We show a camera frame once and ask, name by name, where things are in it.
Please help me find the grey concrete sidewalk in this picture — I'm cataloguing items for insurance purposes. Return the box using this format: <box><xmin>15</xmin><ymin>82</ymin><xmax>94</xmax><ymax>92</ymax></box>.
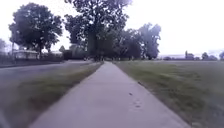
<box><xmin>27</xmin><ymin>61</ymin><xmax>192</xmax><ymax>128</ymax></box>

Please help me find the pole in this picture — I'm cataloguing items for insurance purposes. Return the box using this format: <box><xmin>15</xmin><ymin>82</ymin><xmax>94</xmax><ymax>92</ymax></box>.
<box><xmin>11</xmin><ymin>39</ymin><xmax>15</xmax><ymax>62</ymax></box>

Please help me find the grey asphalt road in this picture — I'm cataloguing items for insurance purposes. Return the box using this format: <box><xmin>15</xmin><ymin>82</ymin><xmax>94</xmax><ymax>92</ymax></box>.
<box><xmin>0</xmin><ymin>59</ymin><xmax>93</xmax><ymax>88</ymax></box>

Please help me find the tall dark tree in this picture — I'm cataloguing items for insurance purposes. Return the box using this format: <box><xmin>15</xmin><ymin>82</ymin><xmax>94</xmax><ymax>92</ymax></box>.
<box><xmin>63</xmin><ymin>0</ymin><xmax>133</xmax><ymax>62</ymax></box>

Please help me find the grass strip beside road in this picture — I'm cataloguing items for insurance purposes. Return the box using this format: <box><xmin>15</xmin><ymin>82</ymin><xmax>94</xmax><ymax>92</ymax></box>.
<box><xmin>0</xmin><ymin>61</ymin><xmax>104</xmax><ymax>128</ymax></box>

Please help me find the pale low building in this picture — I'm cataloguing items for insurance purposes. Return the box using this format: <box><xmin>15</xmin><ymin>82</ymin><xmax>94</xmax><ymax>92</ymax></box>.
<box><xmin>12</xmin><ymin>49</ymin><xmax>40</xmax><ymax>61</ymax></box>

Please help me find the large dark tree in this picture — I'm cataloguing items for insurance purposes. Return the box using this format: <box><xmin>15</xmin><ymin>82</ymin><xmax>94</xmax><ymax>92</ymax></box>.
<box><xmin>8</xmin><ymin>2</ymin><xmax>64</xmax><ymax>60</ymax></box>

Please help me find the wide grass field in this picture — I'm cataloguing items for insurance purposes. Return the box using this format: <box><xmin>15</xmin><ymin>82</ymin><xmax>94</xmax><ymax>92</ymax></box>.
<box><xmin>113</xmin><ymin>59</ymin><xmax>224</xmax><ymax>128</ymax></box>

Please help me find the group of dark trees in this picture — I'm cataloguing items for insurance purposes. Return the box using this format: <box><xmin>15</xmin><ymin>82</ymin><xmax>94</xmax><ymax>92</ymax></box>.
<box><xmin>113</xmin><ymin>22</ymin><xmax>162</xmax><ymax>61</ymax></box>

